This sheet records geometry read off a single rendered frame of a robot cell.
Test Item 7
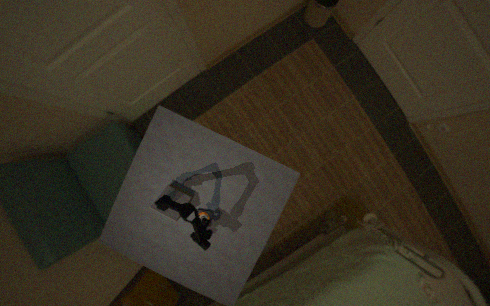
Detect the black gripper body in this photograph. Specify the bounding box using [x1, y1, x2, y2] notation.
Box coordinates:
[201, 218, 211, 230]

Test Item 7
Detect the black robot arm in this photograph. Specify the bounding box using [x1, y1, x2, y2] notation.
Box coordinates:
[155, 195, 213, 251]

